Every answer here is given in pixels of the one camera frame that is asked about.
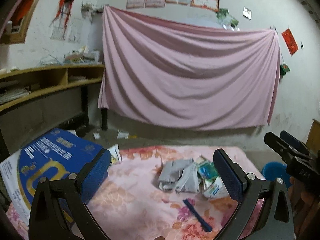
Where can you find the blue plastic comb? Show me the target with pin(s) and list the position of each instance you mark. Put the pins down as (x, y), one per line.
(206, 227)

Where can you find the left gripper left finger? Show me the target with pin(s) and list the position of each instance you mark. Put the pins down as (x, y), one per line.
(93, 174)

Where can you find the grey crumpled paper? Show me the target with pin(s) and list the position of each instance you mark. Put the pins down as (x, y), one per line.
(179, 175)

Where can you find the pink hanging wall sheet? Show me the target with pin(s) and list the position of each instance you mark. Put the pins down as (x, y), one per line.
(185, 76)

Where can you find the red paper wall decoration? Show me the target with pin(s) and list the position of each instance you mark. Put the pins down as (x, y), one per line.
(290, 41)

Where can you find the white printed wrapper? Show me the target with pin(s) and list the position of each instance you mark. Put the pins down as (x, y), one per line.
(214, 189)

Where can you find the wooden cabinet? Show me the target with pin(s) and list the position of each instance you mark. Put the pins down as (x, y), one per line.
(313, 140)

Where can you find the floral pink blanket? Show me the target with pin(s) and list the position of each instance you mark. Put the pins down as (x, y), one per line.
(129, 204)

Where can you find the blue cardboard box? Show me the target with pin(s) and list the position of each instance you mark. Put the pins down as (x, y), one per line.
(54, 155)

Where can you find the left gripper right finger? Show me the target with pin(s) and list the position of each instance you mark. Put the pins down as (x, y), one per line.
(231, 174)

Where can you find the red tassel wall ornament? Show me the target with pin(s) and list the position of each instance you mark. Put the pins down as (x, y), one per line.
(64, 11)

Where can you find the green blue snack wrapper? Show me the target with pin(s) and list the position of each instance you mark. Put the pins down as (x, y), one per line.
(206, 169)

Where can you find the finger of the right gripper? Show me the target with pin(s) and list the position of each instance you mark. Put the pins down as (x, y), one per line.
(294, 142)

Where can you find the blue plastic bin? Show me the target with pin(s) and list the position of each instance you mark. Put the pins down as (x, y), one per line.
(273, 170)

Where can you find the wooden wall shelf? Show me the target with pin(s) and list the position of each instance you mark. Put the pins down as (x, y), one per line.
(45, 81)

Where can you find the stack of books papers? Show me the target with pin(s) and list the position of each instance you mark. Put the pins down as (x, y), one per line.
(82, 56)

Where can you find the person right hand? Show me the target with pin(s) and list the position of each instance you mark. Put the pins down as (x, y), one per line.
(298, 192)

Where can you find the green red wall hanging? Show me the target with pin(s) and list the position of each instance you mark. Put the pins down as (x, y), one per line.
(284, 69)

